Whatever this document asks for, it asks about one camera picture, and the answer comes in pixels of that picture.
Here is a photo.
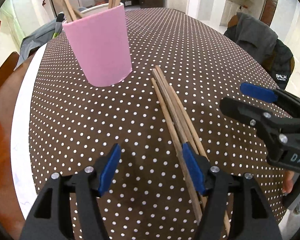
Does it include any pink cup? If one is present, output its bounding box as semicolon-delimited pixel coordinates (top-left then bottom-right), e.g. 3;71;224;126
62;4;133;87

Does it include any person's hand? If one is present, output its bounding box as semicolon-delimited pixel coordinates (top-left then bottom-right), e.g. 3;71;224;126
282;170;295;193

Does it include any chair with dark jacket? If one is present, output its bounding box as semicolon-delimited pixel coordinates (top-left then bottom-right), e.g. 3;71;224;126
224;12;295;89

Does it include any white table runner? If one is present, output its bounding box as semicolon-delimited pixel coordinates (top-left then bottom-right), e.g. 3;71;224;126
10;45;46;218

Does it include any brown polka dot tablecloth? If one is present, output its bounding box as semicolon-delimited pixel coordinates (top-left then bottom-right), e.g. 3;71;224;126
29;8;285;239

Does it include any grey jacket on chair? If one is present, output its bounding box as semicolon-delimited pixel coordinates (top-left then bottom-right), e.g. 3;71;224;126
16;12;65;68

